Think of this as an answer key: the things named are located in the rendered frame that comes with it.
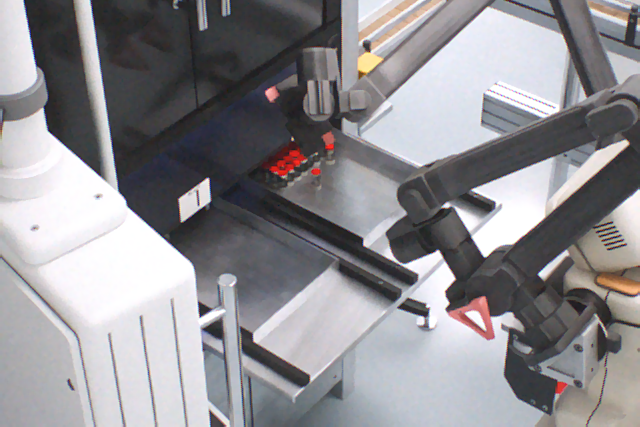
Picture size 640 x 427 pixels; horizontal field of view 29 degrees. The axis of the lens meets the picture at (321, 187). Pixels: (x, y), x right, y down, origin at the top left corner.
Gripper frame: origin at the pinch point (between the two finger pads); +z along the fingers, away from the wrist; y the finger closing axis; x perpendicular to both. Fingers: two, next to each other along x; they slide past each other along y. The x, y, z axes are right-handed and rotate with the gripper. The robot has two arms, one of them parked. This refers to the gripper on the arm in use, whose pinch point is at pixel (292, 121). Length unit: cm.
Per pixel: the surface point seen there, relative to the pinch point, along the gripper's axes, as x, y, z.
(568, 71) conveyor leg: 96, 26, 78
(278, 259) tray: -10.6, 22.4, 23.4
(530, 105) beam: 91, 30, 96
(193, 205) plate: -20.3, 4.1, 20.4
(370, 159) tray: 23.0, 16.0, 40.6
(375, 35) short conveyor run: 47, -8, 61
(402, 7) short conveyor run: 63, -11, 74
